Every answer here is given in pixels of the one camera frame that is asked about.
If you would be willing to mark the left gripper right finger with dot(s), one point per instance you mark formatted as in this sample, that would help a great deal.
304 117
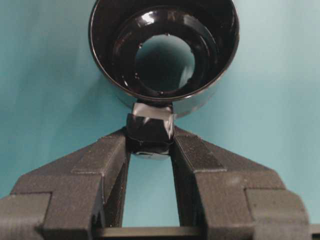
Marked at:
231 197

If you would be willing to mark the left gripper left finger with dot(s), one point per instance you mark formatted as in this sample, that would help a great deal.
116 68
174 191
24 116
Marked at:
69 197

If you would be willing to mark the black cup holder with handle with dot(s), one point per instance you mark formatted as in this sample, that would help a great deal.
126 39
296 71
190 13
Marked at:
163 58

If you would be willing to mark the teal table cloth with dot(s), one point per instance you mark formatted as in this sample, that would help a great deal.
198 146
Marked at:
54 100

